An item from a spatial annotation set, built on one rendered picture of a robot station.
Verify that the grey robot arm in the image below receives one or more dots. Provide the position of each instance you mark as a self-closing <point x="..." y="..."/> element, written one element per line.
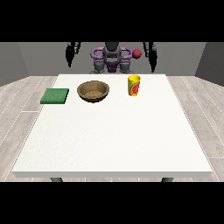
<point x="145" y="48"/>
<point x="77" y="46"/>

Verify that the brown wooden bowl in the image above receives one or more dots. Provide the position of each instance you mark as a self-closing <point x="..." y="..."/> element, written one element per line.
<point x="93" y="92"/>

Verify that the yellow cup with melon print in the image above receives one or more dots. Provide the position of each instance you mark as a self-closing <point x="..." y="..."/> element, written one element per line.
<point x="134" y="86"/>

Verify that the green square pad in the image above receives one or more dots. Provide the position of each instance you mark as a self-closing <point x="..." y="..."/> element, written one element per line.
<point x="54" y="96"/>

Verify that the small red ball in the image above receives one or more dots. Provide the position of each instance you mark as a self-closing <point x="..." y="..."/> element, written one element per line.
<point x="136" y="54"/>

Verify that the grey robot trunk purple rings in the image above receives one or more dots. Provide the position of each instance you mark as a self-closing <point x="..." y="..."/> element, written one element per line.
<point x="111" y="59"/>

